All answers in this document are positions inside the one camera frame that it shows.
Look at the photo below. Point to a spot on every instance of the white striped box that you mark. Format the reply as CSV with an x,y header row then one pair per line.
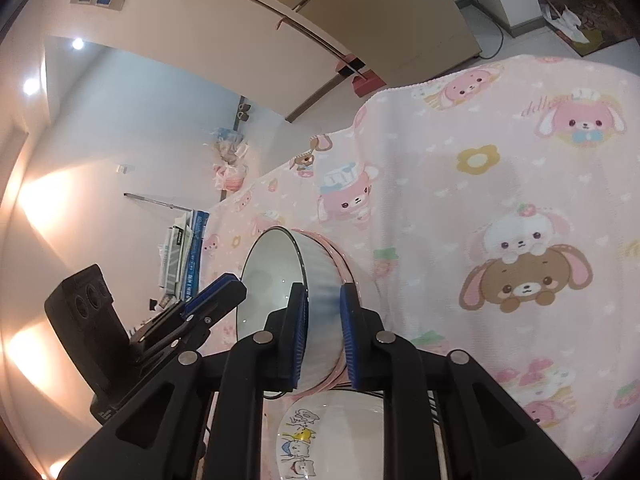
x,y
172,260

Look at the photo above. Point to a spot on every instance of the white light switch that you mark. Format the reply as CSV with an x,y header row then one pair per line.
x,y
126,167

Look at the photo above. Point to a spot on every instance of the pink cartoon printed tablecloth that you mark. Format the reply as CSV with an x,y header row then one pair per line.
x,y
450,210

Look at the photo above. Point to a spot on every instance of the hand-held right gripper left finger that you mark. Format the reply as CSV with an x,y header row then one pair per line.
x,y
300,340

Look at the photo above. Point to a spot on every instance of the dark wall hook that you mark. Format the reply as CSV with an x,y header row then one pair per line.
x,y
244,110

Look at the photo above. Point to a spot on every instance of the brown doormat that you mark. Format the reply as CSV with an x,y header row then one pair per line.
x,y
600,20

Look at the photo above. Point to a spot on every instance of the pink clear jar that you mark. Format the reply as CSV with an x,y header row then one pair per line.
x,y
231,176

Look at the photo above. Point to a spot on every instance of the ceiling spotlight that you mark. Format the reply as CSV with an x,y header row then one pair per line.
x,y
30,85
77,43

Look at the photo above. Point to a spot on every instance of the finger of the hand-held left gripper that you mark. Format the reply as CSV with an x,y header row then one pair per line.
x,y
215,287
200,321

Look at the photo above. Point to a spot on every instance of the white cartoon print plate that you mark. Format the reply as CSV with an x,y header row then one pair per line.
x,y
325,440

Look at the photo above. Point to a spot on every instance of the carrot print pink bowl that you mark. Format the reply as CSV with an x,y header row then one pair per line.
x,y
337,257

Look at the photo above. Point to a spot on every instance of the blue book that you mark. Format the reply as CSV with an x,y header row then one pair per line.
x,y
197,260

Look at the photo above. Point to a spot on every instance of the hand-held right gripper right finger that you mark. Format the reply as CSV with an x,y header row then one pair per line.
x,y
350,340

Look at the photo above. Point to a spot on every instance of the thin metal rod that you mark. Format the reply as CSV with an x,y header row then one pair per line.
x,y
155,201

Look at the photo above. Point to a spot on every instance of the cartoon cardboard cutout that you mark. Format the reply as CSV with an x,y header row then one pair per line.
x,y
227,145

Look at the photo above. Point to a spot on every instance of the small white ribbed bowl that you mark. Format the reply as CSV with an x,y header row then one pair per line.
x,y
270,280

